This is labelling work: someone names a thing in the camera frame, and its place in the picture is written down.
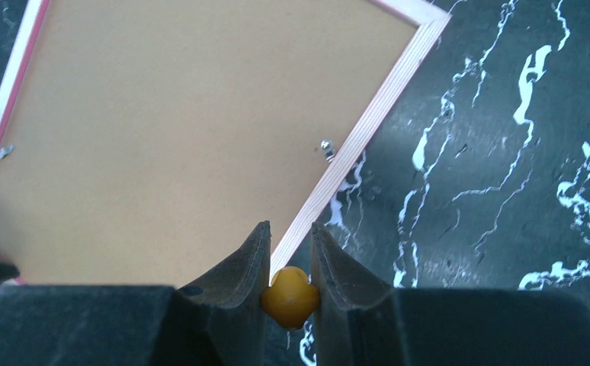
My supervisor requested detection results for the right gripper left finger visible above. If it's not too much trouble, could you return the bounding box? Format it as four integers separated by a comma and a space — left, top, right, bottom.
0, 221, 271, 365

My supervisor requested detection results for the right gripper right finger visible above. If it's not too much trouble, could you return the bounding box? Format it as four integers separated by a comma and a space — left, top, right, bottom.
311, 223, 590, 365

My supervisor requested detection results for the orange handled screwdriver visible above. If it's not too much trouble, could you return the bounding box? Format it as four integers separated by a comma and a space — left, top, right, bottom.
260, 266, 320, 330

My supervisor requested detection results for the pink photo frame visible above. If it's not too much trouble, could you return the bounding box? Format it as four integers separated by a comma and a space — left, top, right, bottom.
0, 1, 451, 285

